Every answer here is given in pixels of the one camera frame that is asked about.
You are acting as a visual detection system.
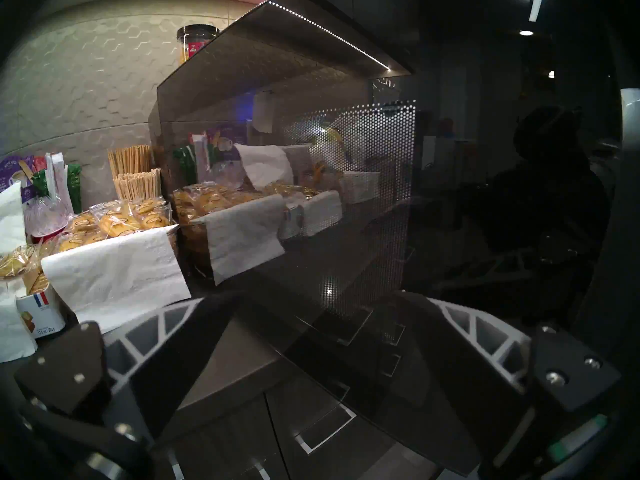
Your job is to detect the snack jar red label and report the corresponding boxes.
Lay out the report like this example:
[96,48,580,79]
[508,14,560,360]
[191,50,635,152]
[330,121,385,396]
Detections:
[176,25,220,66]

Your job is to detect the white red sachet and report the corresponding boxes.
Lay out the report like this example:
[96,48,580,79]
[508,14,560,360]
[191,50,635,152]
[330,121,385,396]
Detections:
[45,153,74,215]

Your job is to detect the wooden stir stick bundle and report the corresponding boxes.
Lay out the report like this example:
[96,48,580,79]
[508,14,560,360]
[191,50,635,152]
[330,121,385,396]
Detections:
[113,169,162,201]
[107,145,154,178]

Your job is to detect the green sachet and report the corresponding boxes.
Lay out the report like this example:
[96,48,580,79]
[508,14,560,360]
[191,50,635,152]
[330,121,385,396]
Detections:
[66,164,83,214]

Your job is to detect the large clear madeleine bag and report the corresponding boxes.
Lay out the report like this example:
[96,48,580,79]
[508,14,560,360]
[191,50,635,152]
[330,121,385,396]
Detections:
[62,196,174,251]

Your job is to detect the small wrapped cake packets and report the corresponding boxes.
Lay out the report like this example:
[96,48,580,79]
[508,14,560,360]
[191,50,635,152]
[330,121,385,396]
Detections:
[0,244,49,296]

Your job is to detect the white box French flag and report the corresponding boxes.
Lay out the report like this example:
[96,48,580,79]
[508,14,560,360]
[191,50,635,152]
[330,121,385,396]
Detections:
[16,284,66,340]

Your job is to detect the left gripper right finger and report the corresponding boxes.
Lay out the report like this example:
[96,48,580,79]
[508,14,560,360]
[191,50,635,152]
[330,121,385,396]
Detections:
[395,290,623,472]

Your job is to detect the black glass microwave door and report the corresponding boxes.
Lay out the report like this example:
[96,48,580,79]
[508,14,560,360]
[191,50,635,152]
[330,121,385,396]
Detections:
[149,0,621,477]

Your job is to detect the purple snack packet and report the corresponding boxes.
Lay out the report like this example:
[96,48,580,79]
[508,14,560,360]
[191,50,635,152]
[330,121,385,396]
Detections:
[0,155,36,205]

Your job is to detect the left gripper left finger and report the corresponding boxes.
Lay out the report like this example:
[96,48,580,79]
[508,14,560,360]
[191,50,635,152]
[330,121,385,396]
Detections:
[14,291,241,442]

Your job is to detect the white paper napkin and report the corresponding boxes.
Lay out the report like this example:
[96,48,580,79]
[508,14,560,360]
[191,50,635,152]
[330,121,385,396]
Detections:
[0,284,38,363]
[0,181,27,255]
[41,225,192,334]

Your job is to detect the clear plastic bag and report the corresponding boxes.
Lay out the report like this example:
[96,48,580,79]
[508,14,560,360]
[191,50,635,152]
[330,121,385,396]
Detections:
[24,196,70,237]

